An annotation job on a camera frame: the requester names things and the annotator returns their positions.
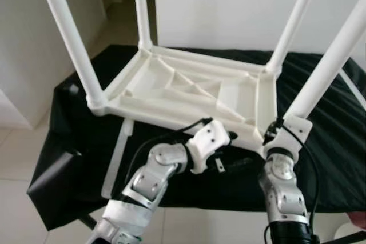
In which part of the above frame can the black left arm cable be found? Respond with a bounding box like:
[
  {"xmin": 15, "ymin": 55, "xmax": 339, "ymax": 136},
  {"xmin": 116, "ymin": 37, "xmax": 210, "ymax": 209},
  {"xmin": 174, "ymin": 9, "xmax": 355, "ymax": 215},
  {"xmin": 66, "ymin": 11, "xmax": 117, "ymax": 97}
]
[{"xmin": 123, "ymin": 117, "xmax": 213, "ymax": 199}]

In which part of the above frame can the white plastic table top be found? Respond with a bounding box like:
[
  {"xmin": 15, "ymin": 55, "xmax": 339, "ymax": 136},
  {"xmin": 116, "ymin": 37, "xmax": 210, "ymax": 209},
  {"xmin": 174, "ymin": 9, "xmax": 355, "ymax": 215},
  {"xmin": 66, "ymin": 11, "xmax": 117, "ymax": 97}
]
[{"xmin": 87, "ymin": 47, "xmax": 279, "ymax": 153}]

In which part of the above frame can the black metal table leg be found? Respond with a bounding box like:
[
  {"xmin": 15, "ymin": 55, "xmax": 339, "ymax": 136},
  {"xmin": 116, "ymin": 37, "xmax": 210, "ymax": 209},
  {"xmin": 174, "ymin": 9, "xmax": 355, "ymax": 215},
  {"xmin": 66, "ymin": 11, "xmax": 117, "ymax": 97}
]
[
  {"xmin": 329, "ymin": 230, "xmax": 366, "ymax": 244},
  {"xmin": 77, "ymin": 215, "xmax": 98, "ymax": 231}
]

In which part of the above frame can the white plastic table leg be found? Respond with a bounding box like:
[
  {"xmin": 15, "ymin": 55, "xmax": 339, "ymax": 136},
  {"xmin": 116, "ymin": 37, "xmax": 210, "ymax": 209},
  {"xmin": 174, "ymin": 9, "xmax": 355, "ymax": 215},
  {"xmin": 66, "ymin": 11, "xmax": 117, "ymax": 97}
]
[
  {"xmin": 266, "ymin": 0, "xmax": 324, "ymax": 76},
  {"xmin": 35, "ymin": 0, "xmax": 106, "ymax": 113},
  {"xmin": 133, "ymin": 0, "xmax": 154, "ymax": 50},
  {"xmin": 286, "ymin": 0, "xmax": 366, "ymax": 120}
]

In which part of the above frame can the small grey cloth tag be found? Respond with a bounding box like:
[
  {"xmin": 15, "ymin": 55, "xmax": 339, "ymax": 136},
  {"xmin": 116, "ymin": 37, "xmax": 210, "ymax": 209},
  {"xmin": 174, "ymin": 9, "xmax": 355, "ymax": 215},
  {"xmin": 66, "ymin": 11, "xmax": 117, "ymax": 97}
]
[{"xmin": 67, "ymin": 84, "xmax": 81, "ymax": 97}]

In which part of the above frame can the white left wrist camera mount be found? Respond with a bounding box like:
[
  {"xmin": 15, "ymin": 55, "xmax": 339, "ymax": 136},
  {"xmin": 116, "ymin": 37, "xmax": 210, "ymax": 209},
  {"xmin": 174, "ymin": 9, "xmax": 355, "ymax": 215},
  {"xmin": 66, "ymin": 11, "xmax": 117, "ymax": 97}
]
[{"xmin": 186, "ymin": 119, "xmax": 230, "ymax": 175}]

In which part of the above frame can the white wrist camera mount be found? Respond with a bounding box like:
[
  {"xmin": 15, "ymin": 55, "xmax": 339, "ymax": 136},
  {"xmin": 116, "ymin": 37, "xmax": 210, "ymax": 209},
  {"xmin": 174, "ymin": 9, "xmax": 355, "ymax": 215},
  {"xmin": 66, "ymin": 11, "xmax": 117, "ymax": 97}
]
[
  {"xmin": 263, "ymin": 115, "xmax": 313, "ymax": 158},
  {"xmin": 186, "ymin": 119, "xmax": 230, "ymax": 175}
]

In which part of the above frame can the white fabric strip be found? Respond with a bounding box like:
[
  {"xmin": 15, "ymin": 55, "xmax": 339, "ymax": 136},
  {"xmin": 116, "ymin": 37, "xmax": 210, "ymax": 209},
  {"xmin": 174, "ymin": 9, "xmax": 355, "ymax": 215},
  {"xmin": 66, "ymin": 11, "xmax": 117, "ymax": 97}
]
[
  {"xmin": 340, "ymin": 70, "xmax": 366, "ymax": 107},
  {"xmin": 102, "ymin": 119, "xmax": 135, "ymax": 199}
]

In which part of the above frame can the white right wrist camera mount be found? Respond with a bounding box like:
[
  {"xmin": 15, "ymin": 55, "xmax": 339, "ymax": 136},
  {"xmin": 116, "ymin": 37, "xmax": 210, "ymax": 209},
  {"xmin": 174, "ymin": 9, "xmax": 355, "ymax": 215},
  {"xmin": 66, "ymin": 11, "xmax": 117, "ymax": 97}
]
[{"xmin": 263, "ymin": 115, "xmax": 313, "ymax": 158}]

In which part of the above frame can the black table cloth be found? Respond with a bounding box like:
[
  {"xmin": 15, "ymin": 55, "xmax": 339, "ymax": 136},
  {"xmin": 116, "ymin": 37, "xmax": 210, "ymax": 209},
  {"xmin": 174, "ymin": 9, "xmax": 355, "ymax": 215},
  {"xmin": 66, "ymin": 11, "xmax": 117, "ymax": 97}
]
[{"xmin": 27, "ymin": 44, "xmax": 366, "ymax": 232}]

